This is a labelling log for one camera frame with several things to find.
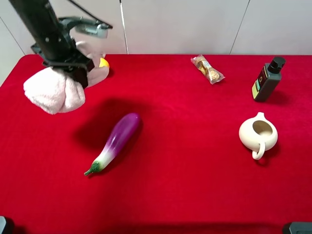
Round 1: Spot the dark pump bottle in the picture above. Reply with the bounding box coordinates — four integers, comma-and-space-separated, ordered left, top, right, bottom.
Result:
252, 57, 286, 102

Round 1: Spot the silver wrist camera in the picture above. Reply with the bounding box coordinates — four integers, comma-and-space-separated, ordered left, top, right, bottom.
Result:
58, 17, 113, 38

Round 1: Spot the purple toy eggplant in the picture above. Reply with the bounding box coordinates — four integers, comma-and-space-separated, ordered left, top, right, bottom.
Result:
84, 113, 140, 176

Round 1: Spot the black left base corner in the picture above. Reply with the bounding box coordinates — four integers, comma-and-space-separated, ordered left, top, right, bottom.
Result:
0, 216, 15, 234

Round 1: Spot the wrapped snack packet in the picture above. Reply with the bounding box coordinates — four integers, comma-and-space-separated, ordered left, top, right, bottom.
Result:
191, 55, 225, 84

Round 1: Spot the cream ceramic teapot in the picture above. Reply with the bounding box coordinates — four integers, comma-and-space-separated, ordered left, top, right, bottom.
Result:
239, 112, 278, 160

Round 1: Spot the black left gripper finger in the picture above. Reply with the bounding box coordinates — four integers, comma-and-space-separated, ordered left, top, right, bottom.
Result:
69, 68, 88, 89

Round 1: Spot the black right base corner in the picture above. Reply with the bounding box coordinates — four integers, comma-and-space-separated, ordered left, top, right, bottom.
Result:
282, 222, 312, 234

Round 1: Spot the pink towel with black band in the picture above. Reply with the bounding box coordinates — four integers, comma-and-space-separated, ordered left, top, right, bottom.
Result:
23, 41, 109, 115

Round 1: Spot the red tablecloth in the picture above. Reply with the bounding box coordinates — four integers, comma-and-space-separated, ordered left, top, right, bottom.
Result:
0, 55, 312, 234

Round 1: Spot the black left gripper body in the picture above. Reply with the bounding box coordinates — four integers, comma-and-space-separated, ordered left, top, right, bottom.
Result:
31, 39, 95, 72

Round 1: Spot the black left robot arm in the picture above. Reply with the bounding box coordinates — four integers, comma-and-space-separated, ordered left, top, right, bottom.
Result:
10, 0, 95, 72

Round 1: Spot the black base corner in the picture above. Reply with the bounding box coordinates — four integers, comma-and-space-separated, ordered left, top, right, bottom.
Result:
0, 216, 15, 234
282, 222, 312, 234

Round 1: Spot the yellow mango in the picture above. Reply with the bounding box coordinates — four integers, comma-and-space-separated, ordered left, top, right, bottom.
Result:
99, 58, 110, 68

